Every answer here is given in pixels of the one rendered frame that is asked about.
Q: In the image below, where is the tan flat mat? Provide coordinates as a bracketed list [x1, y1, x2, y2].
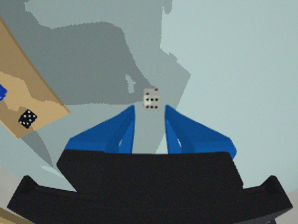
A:
[0, 15, 70, 139]

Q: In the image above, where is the blue die with white pips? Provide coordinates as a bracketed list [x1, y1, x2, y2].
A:
[0, 84, 7, 101]

